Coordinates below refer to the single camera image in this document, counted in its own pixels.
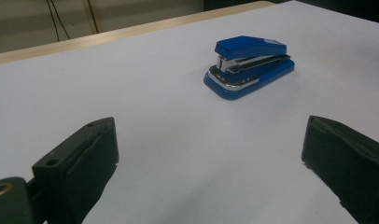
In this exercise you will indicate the wooden table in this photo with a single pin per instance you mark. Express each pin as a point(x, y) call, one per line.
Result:
point(85, 39)

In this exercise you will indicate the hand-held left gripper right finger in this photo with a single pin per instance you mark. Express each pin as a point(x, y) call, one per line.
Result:
point(349, 165)

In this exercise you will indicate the white table cover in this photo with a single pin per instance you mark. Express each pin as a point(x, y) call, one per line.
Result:
point(178, 124)

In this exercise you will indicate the blue stapler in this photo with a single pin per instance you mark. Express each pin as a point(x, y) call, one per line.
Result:
point(249, 49)

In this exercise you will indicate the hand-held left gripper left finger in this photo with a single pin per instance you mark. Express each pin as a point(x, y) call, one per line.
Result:
point(81, 168)

